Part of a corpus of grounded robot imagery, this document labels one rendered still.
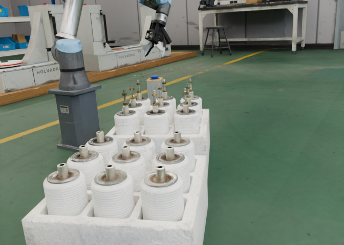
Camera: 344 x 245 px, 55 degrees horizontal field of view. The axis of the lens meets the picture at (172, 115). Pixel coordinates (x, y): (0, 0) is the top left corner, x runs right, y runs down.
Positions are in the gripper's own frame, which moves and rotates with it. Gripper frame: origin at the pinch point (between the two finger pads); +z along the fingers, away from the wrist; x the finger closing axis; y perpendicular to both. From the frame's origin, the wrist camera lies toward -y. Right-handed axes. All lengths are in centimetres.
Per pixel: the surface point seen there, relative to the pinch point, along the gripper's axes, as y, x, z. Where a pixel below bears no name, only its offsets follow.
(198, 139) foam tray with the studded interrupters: 29, 69, 40
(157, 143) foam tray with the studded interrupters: 37, 57, 45
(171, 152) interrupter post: 62, 88, 45
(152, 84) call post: 15.8, 22.2, 18.8
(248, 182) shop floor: 12, 83, 51
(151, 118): 40, 53, 36
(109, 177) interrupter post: 77, 84, 53
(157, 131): 36, 55, 41
